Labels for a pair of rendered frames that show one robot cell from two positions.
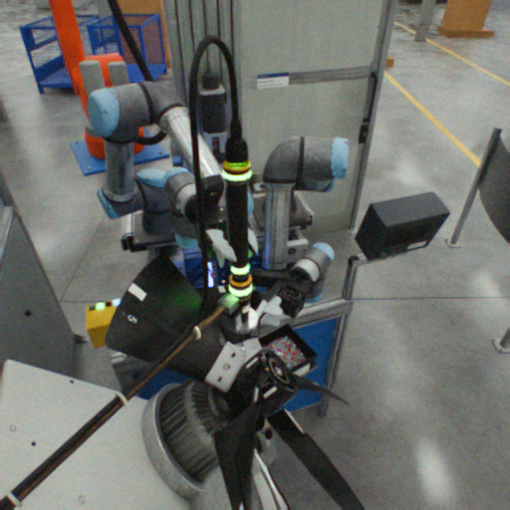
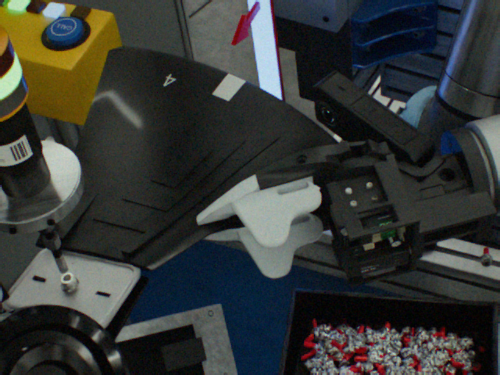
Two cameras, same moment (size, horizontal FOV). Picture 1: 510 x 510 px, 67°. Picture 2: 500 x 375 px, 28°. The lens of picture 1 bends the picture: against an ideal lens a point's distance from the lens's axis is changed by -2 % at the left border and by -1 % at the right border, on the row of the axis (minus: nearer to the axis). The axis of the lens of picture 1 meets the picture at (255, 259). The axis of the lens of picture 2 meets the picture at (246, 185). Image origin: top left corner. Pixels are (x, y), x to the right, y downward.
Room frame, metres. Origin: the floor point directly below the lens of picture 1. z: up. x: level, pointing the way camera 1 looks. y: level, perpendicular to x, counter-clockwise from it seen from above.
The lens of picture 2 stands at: (0.39, -0.40, 1.77)
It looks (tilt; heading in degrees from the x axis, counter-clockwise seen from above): 48 degrees down; 50
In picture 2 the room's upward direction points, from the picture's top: 10 degrees counter-clockwise
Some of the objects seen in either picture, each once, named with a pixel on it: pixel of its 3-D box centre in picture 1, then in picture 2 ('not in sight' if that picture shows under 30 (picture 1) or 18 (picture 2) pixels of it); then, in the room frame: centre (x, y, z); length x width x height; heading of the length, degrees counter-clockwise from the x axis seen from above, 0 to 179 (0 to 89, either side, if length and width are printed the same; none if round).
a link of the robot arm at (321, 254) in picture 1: (316, 260); not in sight; (0.92, -0.18, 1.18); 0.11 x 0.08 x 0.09; 146
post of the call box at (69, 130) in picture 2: not in sight; (65, 122); (0.81, 0.43, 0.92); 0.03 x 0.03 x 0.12; 19
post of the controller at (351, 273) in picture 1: (350, 278); not in sight; (1.08, -0.35, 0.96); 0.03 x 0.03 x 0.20; 19
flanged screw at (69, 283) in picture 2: not in sight; (71, 287); (0.57, 0.03, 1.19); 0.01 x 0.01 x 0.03
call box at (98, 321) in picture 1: (117, 322); (44, 61); (0.81, 0.43, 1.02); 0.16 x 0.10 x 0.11; 109
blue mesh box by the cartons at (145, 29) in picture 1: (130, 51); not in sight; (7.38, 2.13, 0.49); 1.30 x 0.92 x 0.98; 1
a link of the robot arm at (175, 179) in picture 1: (183, 189); not in sight; (0.81, 0.17, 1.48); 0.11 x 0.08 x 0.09; 29
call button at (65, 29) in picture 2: not in sight; (65, 31); (0.83, 0.38, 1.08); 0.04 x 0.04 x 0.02
